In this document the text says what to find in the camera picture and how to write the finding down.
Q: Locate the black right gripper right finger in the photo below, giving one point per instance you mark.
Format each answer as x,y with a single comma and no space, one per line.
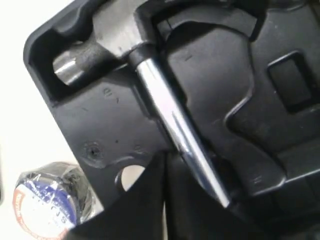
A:
290,213

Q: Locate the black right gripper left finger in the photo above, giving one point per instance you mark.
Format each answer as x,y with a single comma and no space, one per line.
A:
137,215

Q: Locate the black PVC electrical tape roll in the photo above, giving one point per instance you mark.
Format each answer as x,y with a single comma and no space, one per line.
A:
51,200

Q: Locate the black plastic tool case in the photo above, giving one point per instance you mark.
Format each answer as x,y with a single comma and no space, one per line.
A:
114,132

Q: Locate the claw hammer black grip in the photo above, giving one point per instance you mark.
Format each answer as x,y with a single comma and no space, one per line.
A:
123,32

